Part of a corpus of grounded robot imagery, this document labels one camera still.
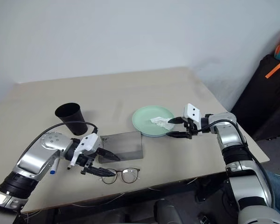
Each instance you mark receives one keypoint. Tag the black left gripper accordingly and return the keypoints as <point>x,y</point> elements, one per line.
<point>88,161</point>

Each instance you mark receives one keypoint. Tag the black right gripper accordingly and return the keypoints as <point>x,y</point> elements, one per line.
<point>191,129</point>

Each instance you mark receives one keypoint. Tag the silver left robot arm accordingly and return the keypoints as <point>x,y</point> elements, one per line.
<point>37,154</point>

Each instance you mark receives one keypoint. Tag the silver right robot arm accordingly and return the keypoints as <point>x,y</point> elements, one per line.
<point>233,144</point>

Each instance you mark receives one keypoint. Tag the clear grey glasses case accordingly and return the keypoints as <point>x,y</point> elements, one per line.
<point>128,145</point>

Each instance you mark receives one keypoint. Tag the black plastic cup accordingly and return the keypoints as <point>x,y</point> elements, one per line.
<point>73,120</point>

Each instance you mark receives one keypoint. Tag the crumpled white tissue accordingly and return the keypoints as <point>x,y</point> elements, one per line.
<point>161,122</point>

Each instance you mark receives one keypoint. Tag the light blue plate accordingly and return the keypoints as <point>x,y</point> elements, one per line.
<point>155,135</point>

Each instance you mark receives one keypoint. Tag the mint green plate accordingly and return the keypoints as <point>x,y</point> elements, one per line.
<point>144,122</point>

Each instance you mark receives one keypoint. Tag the white marker black cap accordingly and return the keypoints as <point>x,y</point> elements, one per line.
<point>68,166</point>

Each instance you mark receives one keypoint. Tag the white marker blue cap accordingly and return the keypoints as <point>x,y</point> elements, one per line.
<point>54,168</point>

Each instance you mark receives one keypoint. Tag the dark rounded robot part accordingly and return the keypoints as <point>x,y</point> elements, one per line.
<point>168,212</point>

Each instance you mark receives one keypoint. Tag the person's leg in jeans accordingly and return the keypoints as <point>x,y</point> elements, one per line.
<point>278,189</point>

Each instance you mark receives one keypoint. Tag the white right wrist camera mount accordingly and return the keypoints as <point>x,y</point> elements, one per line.
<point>191,112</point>

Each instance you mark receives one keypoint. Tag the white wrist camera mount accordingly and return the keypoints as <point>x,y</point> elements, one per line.
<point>191,112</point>
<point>88,142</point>

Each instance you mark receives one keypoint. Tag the thin brown frame glasses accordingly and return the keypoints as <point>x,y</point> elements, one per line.
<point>126,175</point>

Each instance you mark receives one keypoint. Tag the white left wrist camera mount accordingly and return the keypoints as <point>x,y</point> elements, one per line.
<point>88,142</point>

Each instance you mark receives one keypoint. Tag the black table bracket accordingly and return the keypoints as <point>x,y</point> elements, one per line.
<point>204,190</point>

